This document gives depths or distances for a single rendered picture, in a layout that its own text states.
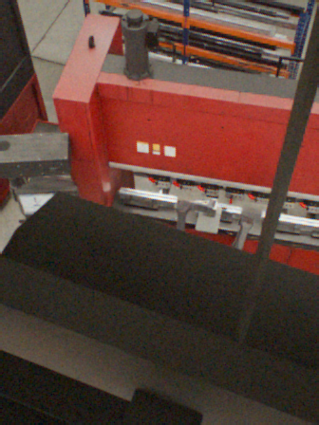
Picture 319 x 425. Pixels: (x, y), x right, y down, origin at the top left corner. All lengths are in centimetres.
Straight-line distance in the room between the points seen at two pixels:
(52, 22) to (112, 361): 814
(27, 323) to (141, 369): 3
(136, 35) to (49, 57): 403
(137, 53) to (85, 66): 44
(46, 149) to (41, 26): 419
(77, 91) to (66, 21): 426
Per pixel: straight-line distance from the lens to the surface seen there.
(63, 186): 445
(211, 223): 491
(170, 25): 639
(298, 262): 535
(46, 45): 796
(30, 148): 425
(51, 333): 16
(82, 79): 413
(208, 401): 16
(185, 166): 460
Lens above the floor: 516
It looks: 57 degrees down
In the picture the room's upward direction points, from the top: 2 degrees counter-clockwise
